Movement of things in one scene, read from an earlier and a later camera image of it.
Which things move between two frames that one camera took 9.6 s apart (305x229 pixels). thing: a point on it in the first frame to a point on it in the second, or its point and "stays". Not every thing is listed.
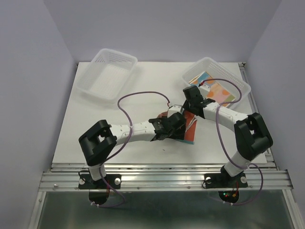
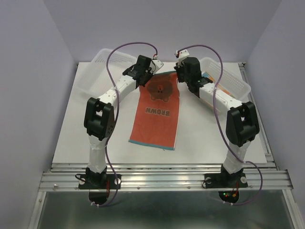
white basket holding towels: x=106 y=75 stays
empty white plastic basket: x=226 y=87 stays
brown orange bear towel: x=190 y=126 to x=155 y=117
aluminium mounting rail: x=163 y=177 stays
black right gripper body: x=187 y=105 to x=181 y=76
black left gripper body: x=178 y=134 to x=147 y=74
